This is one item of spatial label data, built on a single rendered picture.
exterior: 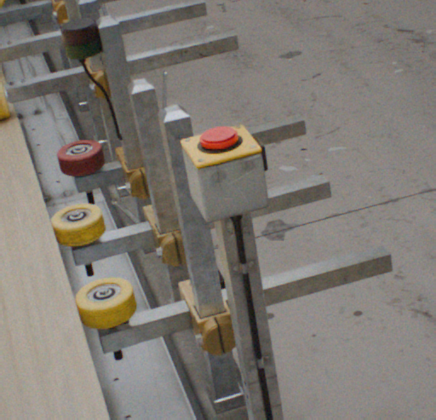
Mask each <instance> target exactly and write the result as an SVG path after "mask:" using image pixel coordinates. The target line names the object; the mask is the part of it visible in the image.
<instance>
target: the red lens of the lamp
mask: <svg viewBox="0 0 436 420"><path fill-rule="evenodd" d="M93 20H94V19H93ZM94 22H95V23H94V24H93V25H92V26H89V27H87V28H84V29H82V30H77V31H64V30H62V26H61V27H60V32H61V35H62V40H63V43H66V44H80V43H87V42H90V41H93V40H95V39H96V38H97V37H98V36H99V33H98V28H97V25H96V21H95V20H94Z"/></svg>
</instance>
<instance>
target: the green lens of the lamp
mask: <svg viewBox="0 0 436 420"><path fill-rule="evenodd" d="M64 47H65V52H66V57H67V58H71V59H82V58H88V57H91V56H94V55H97V54H99V53H100V52H101V51H102V46H101V45H100V38H99V37H98V38H97V39H96V40H94V42H92V43H87V44H83V45H77V46H70V45H66V44H64Z"/></svg>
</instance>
